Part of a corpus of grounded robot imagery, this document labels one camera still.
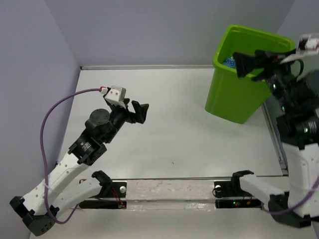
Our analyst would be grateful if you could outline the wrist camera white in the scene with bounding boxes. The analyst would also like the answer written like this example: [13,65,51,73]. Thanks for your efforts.
[100,85,126,108]
[280,33,319,64]

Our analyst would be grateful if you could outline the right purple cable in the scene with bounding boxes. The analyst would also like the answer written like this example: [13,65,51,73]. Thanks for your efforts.
[261,178,319,215]

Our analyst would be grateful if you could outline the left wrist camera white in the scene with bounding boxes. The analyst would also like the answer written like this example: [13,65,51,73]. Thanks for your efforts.
[100,85,126,108]

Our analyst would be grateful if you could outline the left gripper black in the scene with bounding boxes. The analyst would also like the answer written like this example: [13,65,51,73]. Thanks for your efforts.
[103,98,149,144]

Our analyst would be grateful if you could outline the green plastic bin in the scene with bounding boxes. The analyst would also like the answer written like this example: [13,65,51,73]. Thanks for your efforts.
[205,24,295,124]

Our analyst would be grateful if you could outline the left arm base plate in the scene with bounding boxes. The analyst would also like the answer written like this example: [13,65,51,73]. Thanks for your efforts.
[79,180,127,210]

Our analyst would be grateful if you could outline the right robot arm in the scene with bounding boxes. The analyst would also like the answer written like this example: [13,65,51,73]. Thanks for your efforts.
[229,50,319,230]

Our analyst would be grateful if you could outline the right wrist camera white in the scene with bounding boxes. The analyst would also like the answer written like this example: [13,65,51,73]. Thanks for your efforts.
[280,33,319,64]

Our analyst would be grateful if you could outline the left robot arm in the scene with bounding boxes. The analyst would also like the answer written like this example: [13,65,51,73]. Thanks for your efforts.
[10,69,268,237]

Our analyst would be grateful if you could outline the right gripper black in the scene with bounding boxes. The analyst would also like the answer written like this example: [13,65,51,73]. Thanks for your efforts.
[229,46,294,109]

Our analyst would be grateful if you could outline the blue white labelled bottle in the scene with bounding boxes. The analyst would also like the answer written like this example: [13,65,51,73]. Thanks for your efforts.
[222,56,236,69]

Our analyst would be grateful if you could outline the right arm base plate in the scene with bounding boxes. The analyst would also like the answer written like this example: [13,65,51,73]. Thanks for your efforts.
[212,181,261,209]

